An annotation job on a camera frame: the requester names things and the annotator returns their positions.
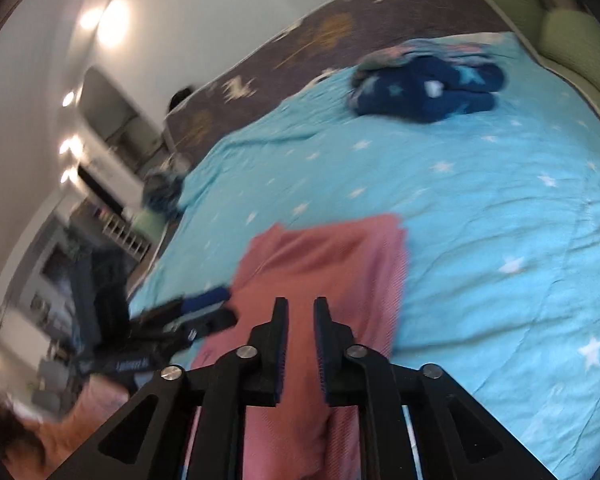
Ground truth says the navy star print garment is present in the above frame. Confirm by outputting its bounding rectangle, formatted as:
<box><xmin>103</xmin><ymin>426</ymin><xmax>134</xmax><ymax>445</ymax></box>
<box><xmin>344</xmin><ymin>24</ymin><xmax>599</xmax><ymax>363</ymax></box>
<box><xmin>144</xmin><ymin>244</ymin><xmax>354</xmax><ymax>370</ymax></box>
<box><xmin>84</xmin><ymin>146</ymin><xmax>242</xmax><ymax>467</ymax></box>
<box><xmin>350</xmin><ymin>55</ymin><xmax>506</xmax><ymax>125</ymax></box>

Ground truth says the pink knit garment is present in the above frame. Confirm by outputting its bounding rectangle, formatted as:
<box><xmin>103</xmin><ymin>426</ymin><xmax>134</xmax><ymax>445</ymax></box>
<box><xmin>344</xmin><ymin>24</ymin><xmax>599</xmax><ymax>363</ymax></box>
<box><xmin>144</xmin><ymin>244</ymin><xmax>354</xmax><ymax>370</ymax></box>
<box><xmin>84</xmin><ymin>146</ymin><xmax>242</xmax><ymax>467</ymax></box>
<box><xmin>177</xmin><ymin>214</ymin><xmax>411</xmax><ymax>480</ymax></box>

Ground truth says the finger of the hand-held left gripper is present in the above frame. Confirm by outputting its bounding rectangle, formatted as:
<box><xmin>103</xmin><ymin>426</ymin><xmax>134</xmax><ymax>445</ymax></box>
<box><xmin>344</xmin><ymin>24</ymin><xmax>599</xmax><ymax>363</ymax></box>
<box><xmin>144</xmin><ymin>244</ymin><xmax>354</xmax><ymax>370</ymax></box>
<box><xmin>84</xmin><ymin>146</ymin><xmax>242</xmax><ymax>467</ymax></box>
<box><xmin>132</xmin><ymin>286</ymin><xmax>232</xmax><ymax>330</ymax></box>
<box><xmin>177</xmin><ymin>308</ymin><xmax>239</xmax><ymax>345</ymax></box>

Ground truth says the white cabinet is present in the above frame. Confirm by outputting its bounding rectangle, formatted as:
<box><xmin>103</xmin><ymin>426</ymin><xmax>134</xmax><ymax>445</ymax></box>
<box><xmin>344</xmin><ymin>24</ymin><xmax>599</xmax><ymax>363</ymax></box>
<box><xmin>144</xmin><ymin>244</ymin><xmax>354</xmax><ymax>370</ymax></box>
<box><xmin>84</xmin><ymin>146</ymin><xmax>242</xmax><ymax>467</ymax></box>
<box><xmin>76</xmin><ymin>65</ymin><xmax>168</xmax><ymax>211</ymax></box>

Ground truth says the black object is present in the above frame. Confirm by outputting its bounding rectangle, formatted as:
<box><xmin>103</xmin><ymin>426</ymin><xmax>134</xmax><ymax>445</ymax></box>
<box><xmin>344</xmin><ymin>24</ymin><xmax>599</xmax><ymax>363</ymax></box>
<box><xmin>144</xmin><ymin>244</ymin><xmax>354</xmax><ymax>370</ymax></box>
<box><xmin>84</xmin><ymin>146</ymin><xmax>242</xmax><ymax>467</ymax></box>
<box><xmin>168</xmin><ymin>86</ymin><xmax>197</xmax><ymax>112</ymax></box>

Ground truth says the pile of clothes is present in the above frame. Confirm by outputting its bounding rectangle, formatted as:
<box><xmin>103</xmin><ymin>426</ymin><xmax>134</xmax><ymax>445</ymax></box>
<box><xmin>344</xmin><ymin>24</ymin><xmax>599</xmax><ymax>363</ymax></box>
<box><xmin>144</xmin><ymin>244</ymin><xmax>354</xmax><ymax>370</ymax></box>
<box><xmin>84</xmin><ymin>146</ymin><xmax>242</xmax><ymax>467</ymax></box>
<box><xmin>142</xmin><ymin>157</ymin><xmax>192</xmax><ymax>217</ymax></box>

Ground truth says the white cubby shelf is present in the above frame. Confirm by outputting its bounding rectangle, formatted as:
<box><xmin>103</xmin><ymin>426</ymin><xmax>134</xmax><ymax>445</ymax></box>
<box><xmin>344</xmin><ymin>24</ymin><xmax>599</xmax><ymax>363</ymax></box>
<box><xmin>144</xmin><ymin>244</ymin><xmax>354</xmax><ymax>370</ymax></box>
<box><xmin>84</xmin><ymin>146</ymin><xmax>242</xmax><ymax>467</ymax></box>
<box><xmin>101</xmin><ymin>209</ymin><xmax>156</xmax><ymax>264</ymax></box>

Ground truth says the dark deer print bedsheet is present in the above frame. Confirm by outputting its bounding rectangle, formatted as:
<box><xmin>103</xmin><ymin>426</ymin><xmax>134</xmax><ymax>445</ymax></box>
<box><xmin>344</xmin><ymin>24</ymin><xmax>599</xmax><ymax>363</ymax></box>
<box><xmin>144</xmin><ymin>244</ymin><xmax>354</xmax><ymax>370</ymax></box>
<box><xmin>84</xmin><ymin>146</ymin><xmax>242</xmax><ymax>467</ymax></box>
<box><xmin>162</xmin><ymin>0</ymin><xmax>511</xmax><ymax>161</ymax></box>

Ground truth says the light blue star blanket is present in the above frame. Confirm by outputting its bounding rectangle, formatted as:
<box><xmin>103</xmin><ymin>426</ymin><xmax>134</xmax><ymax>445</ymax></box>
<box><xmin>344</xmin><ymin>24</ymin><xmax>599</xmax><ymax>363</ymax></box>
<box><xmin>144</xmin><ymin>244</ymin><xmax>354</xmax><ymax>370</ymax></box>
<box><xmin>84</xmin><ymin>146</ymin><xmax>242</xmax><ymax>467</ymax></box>
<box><xmin>130</xmin><ymin>30</ymin><xmax>600</xmax><ymax>480</ymax></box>

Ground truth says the person's dark clothing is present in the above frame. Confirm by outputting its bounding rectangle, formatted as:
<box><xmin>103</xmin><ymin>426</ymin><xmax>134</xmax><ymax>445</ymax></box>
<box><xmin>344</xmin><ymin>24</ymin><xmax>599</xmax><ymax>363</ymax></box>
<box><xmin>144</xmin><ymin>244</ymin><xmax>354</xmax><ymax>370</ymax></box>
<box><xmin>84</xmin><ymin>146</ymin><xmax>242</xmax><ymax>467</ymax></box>
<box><xmin>0</xmin><ymin>384</ymin><xmax>48</xmax><ymax>480</ymax></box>

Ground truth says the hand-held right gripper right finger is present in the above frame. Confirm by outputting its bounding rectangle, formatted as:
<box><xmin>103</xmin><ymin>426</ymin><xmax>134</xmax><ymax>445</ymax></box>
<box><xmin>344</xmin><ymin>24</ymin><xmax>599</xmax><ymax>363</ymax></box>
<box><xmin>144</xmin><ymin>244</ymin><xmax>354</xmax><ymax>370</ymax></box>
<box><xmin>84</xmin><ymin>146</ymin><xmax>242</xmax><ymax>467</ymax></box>
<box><xmin>313</xmin><ymin>297</ymin><xmax>556</xmax><ymax>480</ymax></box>

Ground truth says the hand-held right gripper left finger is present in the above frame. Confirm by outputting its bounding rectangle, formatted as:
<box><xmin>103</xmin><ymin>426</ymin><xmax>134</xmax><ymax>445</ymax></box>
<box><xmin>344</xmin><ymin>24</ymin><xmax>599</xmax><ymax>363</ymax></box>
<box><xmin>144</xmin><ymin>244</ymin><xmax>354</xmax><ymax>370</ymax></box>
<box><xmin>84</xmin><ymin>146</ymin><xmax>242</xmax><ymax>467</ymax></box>
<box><xmin>45</xmin><ymin>298</ymin><xmax>287</xmax><ymax>480</ymax></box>

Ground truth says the person's left forearm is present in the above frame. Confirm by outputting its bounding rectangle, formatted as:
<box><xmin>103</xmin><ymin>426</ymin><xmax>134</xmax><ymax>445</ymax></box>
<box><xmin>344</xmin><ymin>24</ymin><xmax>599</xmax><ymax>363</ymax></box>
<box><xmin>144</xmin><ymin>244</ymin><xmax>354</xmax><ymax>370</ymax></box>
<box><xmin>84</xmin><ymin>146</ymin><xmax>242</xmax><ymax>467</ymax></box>
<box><xmin>27</xmin><ymin>377</ymin><xmax>141</xmax><ymax>480</ymax></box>

